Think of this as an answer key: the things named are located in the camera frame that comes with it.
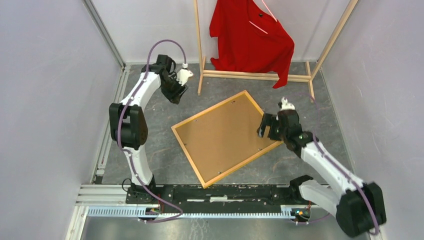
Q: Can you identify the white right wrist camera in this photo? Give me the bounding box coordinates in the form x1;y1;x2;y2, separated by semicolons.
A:
278;96;296;112

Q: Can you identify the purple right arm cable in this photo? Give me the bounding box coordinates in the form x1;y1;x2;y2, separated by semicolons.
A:
288;94;381;236

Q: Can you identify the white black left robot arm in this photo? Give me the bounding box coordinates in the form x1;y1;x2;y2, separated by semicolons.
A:
108;54;194;204

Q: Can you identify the grey slotted cable duct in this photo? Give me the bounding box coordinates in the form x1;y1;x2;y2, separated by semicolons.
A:
87;206;307;220

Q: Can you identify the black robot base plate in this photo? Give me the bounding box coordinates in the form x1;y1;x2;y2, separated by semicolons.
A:
125;183;310;215

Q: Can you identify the red t-shirt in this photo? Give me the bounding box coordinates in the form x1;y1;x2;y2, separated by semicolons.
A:
209;0;295;89

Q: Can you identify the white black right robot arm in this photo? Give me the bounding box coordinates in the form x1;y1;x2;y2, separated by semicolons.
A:
257;109;387;238

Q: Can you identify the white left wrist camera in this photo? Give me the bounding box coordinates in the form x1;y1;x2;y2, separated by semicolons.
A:
176;63;194;86

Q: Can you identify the aluminium rail frame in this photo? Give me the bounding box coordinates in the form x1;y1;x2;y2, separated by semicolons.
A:
65;0;387;240

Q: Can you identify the pink clothes hanger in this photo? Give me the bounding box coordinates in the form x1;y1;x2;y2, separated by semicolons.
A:
247;0;278;34

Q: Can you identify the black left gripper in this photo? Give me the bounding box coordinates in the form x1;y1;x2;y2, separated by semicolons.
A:
161;75;189;106

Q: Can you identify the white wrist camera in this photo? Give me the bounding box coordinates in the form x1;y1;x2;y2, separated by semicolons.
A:
278;96;296;112
176;63;194;86

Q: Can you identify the wooden clothes rack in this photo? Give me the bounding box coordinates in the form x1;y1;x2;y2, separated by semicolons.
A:
193;0;359;99

